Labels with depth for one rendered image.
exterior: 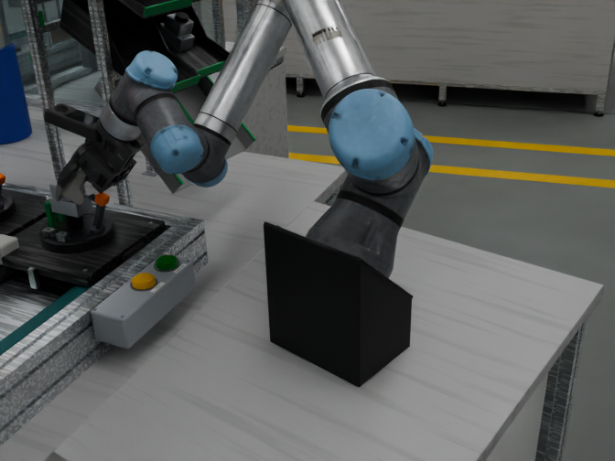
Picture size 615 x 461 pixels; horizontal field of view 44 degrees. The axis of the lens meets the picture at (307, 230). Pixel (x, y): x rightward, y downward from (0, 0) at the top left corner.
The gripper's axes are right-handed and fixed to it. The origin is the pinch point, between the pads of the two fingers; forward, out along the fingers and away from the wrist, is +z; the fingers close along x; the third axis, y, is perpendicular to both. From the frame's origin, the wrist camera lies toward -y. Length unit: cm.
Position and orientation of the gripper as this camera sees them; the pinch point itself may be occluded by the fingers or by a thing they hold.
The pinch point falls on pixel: (67, 187)
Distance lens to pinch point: 149.6
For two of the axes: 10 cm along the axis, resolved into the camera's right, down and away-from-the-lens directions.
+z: -5.6, 5.7, 6.0
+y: 7.1, 7.0, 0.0
